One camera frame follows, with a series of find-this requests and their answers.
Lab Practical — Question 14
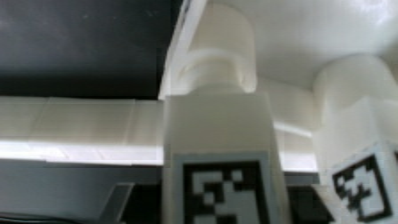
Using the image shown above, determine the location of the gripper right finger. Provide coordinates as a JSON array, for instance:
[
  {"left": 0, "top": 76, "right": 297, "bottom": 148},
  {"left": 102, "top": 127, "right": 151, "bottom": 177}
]
[{"left": 288, "top": 186, "right": 334, "bottom": 224}]

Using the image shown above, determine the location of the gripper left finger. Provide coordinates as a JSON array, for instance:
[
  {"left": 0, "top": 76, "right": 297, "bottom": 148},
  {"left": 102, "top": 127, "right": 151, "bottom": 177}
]
[{"left": 98, "top": 183, "right": 162, "bottom": 224}]

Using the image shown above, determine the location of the white chair leg block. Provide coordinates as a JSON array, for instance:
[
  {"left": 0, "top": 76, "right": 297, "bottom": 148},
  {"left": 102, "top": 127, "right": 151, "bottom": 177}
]
[{"left": 162, "top": 55, "right": 292, "bottom": 224}]

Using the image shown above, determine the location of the white chair leg with tag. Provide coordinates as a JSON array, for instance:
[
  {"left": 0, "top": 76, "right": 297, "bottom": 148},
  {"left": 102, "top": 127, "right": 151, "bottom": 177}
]
[{"left": 313, "top": 55, "right": 398, "bottom": 224}]

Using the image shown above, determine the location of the white chair seat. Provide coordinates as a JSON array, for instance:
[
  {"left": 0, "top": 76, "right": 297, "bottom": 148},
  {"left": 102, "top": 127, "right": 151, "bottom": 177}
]
[{"left": 158, "top": 0, "right": 398, "bottom": 136}]

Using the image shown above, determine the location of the white U-shaped boundary fence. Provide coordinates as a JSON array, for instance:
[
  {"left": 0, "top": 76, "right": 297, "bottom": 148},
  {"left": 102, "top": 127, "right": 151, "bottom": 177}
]
[{"left": 0, "top": 96, "right": 318, "bottom": 173}]

